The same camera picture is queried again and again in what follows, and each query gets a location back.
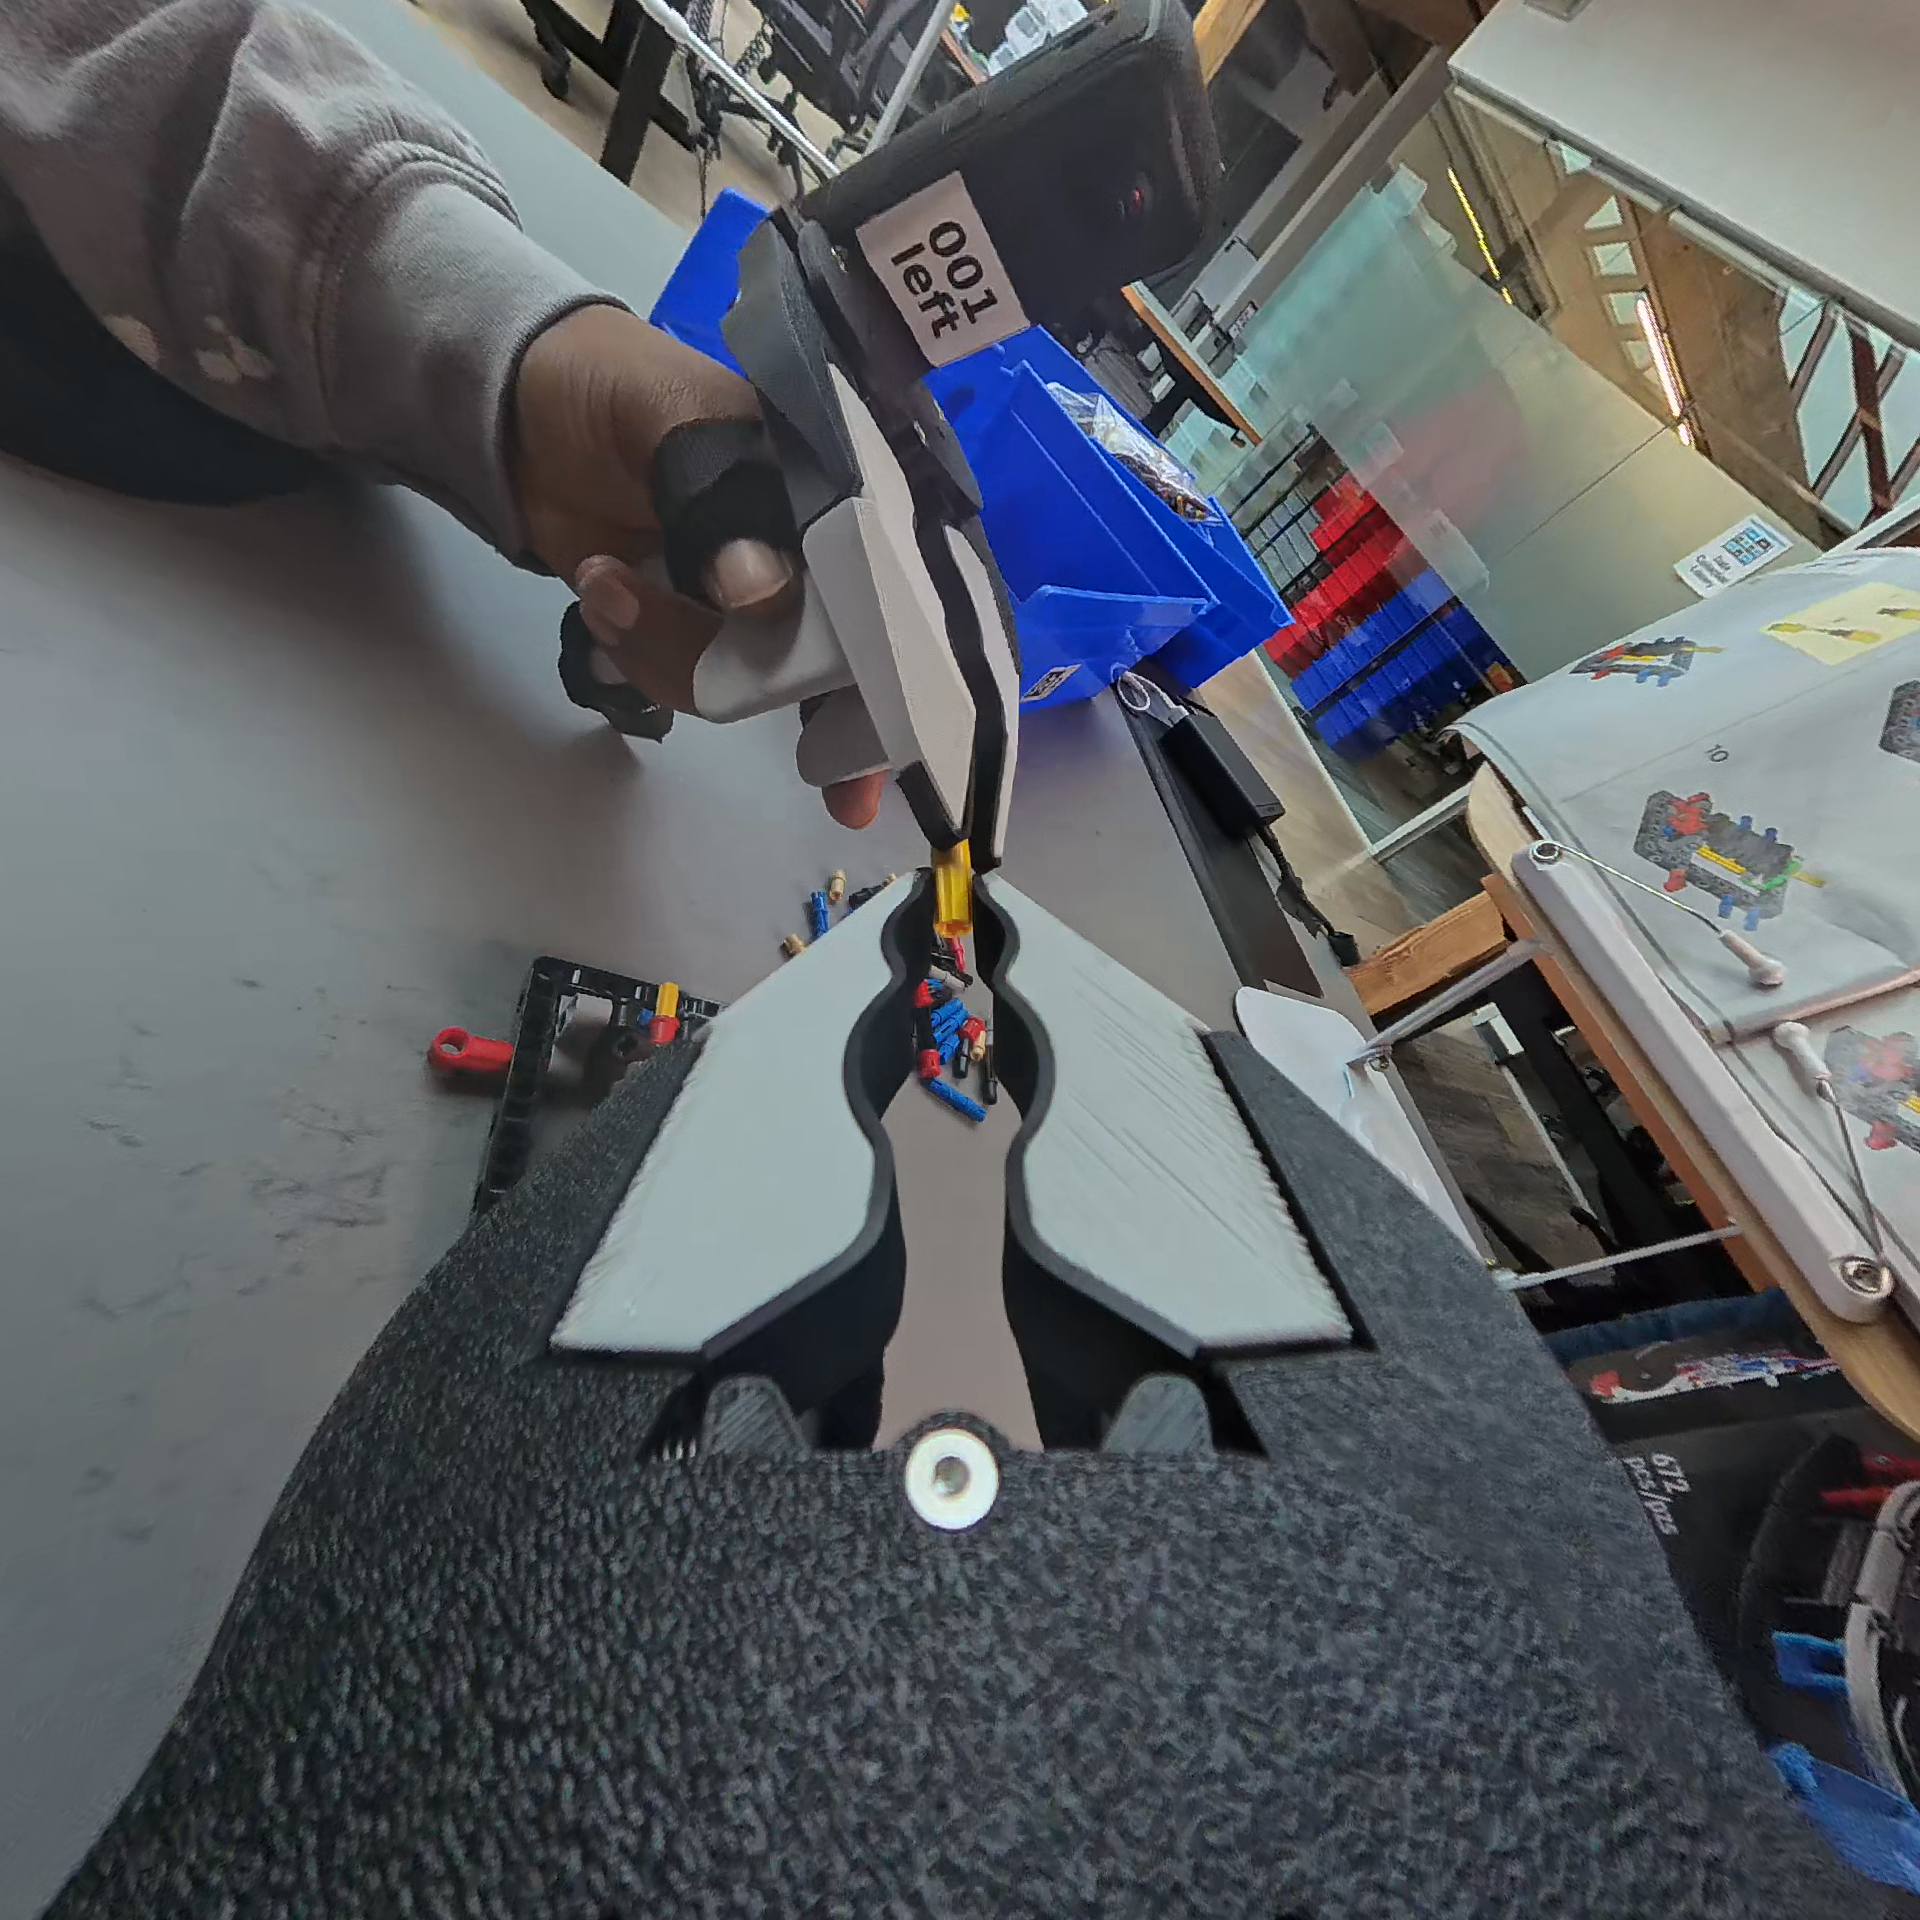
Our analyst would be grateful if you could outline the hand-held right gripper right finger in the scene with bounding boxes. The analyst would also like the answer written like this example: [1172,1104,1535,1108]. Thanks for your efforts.
[972,872,1354,1363]

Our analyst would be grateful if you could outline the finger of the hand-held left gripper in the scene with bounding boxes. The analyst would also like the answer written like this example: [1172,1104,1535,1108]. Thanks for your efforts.
[936,525,1024,876]
[806,499,980,845]

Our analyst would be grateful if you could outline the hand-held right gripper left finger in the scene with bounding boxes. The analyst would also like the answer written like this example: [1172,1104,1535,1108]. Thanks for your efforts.
[548,872,921,1362]

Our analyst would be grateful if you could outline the black toy frame assembly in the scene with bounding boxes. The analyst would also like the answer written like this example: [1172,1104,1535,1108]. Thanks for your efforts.
[423,956,724,1213]

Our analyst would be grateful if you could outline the toy instruction booklet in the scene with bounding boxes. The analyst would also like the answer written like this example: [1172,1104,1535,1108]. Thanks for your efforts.
[1454,547,1920,1246]

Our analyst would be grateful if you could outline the person's left forearm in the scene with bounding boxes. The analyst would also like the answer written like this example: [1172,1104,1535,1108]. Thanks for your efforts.
[0,0,637,497]

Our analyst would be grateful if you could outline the grey desk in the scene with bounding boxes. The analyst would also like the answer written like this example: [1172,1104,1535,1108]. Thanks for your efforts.
[0,0,1503,1920]

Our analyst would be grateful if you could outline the person's left hand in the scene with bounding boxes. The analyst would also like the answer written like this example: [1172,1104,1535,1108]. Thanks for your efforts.
[512,307,890,833]

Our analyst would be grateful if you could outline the blue plastic bin with label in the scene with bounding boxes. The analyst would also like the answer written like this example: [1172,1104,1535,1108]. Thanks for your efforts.
[648,187,1220,709]

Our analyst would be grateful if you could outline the black power adapter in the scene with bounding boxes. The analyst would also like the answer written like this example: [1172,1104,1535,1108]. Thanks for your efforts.
[1164,700,1289,843]

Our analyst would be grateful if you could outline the pile of small toy pins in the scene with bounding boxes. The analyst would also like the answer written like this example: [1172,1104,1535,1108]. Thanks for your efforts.
[775,862,1002,1126]

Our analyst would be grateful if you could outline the clear bag of toy parts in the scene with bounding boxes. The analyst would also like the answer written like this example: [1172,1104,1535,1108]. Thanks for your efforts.
[1050,380,1212,521]

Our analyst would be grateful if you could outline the rack of red and blue bins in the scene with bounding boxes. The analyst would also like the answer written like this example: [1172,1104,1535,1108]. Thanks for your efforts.
[1260,463,1519,750]

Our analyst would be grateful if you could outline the dark toy set box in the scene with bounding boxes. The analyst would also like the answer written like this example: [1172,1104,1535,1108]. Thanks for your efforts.
[1561,1304,1920,1920]

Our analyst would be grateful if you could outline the black adapter cable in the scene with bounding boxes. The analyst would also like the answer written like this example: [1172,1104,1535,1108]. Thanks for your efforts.
[1247,816,1363,963]

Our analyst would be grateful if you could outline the small wall notice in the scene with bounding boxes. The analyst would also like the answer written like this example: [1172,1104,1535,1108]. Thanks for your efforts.
[1671,514,1795,601]

